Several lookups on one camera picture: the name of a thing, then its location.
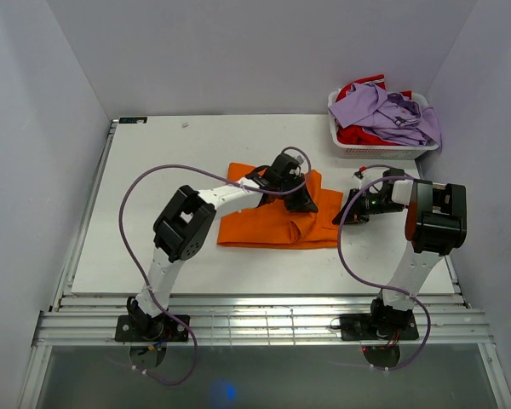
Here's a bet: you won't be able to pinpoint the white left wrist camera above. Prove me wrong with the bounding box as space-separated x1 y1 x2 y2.
289 155 304 176

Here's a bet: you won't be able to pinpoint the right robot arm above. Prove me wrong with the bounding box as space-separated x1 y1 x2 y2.
332 165 468 343

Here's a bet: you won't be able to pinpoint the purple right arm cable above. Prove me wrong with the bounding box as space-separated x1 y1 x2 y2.
330 164 432 372

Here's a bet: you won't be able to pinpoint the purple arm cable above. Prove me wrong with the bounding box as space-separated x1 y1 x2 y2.
118 146 313 387
330 164 432 372

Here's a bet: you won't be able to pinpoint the black label on table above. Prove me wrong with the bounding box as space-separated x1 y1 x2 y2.
118 117 147 124

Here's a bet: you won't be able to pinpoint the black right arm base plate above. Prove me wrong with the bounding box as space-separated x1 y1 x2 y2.
339 314 419 341

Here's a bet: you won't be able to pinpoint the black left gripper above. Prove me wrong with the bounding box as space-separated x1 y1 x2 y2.
278 174 318 215

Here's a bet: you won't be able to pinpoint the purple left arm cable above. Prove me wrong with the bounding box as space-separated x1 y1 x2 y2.
118 146 313 387

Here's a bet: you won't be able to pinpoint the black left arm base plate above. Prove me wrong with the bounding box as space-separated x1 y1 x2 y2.
113 314 190 343

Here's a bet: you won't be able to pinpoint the orange trousers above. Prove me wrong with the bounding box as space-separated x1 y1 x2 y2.
216 170 343 250

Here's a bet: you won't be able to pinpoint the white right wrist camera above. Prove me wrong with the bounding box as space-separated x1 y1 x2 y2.
353 168 380 193

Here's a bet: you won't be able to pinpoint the lilac shirt in basket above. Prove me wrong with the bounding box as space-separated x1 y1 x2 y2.
328 83 441 147

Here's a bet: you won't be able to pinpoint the red garment in basket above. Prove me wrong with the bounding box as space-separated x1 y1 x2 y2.
336 73 398 147

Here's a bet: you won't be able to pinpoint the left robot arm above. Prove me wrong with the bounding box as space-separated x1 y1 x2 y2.
127 147 318 341

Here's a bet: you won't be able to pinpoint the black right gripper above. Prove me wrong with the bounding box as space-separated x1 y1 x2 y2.
332 188 403 225

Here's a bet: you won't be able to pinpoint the white plastic laundry basket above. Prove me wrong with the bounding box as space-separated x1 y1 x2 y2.
328 114 440 160

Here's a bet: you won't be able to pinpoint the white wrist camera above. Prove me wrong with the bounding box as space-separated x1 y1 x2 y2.
353 168 380 193
289 155 304 176

